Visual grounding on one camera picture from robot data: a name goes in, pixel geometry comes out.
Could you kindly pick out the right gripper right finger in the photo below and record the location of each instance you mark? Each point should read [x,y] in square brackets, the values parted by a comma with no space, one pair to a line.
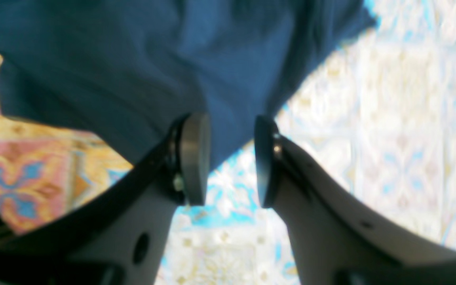
[337,240]

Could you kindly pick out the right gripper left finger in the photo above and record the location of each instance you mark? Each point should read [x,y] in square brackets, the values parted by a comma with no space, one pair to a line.
[119,237]

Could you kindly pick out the dark blue t-shirt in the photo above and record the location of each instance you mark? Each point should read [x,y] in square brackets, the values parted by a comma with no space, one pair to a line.
[125,69]

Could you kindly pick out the patterned tablecloth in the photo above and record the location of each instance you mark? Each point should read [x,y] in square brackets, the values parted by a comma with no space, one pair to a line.
[379,115]

